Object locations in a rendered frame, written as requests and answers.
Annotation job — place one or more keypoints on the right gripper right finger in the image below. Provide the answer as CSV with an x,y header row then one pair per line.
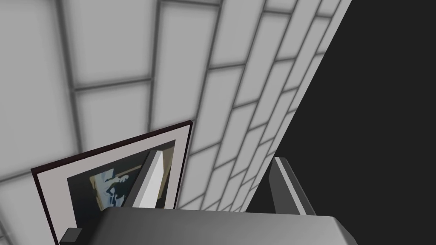
x,y
286,190

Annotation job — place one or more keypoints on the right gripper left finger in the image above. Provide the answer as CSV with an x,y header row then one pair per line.
x,y
148,183

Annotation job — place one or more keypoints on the dark framed wall picture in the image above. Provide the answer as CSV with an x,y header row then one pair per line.
x,y
85,170

